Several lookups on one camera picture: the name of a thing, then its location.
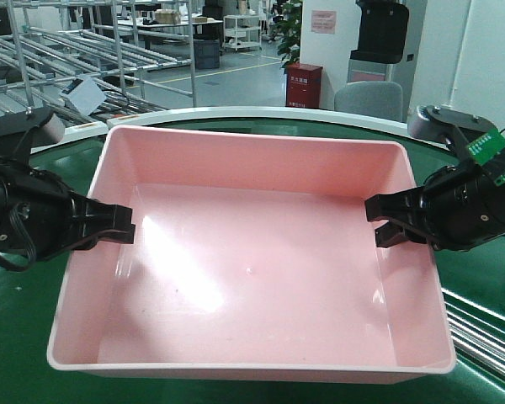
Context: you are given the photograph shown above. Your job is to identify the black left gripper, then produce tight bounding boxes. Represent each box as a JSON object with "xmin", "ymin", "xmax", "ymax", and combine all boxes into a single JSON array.
[{"xmin": 0, "ymin": 163, "xmax": 135, "ymax": 263}]

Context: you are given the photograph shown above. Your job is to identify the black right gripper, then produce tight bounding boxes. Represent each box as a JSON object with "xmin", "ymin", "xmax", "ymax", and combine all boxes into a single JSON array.
[{"xmin": 364, "ymin": 164, "xmax": 505, "ymax": 251}]

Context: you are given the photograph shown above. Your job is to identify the pink plastic bin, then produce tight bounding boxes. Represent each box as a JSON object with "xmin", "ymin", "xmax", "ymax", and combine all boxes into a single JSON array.
[{"xmin": 47, "ymin": 126, "xmax": 456, "ymax": 384}]

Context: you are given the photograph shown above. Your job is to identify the white shelf cart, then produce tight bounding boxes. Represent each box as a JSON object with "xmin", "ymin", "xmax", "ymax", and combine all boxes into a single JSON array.
[{"xmin": 223, "ymin": 14, "xmax": 262, "ymax": 51}]

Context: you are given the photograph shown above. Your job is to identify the white outer conveyor rim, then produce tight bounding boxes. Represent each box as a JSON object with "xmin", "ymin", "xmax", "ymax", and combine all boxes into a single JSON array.
[{"xmin": 29, "ymin": 105, "xmax": 451, "ymax": 155}]

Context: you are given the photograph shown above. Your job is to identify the green circuit board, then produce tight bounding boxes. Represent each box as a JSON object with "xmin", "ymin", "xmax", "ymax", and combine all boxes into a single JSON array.
[{"xmin": 466, "ymin": 129, "xmax": 505, "ymax": 186}]

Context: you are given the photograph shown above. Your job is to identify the grey fabric chair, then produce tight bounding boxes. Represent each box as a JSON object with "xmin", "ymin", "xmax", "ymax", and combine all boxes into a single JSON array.
[{"xmin": 333, "ymin": 81, "xmax": 403, "ymax": 122}]

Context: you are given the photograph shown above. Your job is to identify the grey box on rack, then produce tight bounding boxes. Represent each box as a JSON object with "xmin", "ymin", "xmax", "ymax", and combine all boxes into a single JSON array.
[{"xmin": 60, "ymin": 75, "xmax": 106, "ymax": 116}]

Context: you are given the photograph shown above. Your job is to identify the steel transfer rollers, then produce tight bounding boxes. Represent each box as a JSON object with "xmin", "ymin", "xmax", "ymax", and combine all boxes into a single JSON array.
[{"xmin": 447, "ymin": 306, "xmax": 505, "ymax": 382}]

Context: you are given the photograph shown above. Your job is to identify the red fire cabinet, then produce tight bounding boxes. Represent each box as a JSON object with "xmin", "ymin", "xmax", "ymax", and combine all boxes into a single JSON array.
[{"xmin": 285, "ymin": 62, "xmax": 322, "ymax": 109}]

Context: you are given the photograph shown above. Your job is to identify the metal roller rack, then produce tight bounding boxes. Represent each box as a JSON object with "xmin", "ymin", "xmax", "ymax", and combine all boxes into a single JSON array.
[{"xmin": 0, "ymin": 1, "xmax": 197, "ymax": 125}]

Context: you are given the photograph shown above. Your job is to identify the green potted plant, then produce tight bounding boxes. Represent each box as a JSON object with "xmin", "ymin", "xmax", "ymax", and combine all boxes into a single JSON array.
[{"xmin": 272, "ymin": 0, "xmax": 303, "ymax": 69}]

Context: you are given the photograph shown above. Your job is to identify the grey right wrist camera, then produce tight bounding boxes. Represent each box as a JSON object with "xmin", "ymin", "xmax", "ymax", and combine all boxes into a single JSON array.
[{"xmin": 407, "ymin": 105, "xmax": 497, "ymax": 146}]

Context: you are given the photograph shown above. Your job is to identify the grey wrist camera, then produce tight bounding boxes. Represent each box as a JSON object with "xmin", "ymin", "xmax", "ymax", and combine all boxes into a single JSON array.
[
  {"xmin": 407, "ymin": 105, "xmax": 497, "ymax": 146},
  {"xmin": 0, "ymin": 106, "xmax": 66, "ymax": 147}
]

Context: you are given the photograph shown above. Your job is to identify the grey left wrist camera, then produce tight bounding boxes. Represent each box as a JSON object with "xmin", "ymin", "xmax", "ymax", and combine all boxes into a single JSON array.
[{"xmin": 0, "ymin": 106, "xmax": 66, "ymax": 147}]

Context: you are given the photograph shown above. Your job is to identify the black wall dispenser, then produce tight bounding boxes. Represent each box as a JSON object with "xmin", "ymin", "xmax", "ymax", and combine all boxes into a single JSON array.
[{"xmin": 350, "ymin": 1, "xmax": 410, "ymax": 64}]

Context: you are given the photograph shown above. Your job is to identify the pink wall notice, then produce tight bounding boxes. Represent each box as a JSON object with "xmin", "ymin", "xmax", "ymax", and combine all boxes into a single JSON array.
[{"xmin": 311, "ymin": 10, "xmax": 337, "ymax": 35}]

